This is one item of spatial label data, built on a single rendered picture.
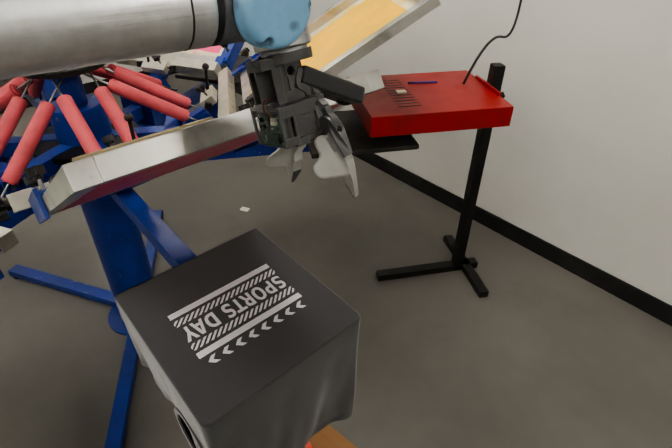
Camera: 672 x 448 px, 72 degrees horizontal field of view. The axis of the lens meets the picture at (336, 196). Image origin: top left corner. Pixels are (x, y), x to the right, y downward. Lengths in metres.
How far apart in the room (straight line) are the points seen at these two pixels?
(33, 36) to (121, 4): 0.06
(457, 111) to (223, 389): 1.37
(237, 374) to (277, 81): 0.72
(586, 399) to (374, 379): 0.93
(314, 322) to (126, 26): 0.94
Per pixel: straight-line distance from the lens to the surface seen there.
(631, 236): 2.83
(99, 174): 0.70
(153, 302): 1.33
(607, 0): 2.56
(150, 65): 2.41
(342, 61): 1.67
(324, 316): 1.22
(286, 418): 1.28
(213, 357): 1.17
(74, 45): 0.39
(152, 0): 0.40
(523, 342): 2.57
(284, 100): 0.61
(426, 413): 2.21
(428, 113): 1.93
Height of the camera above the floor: 1.86
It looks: 34 degrees down
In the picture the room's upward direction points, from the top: 1 degrees clockwise
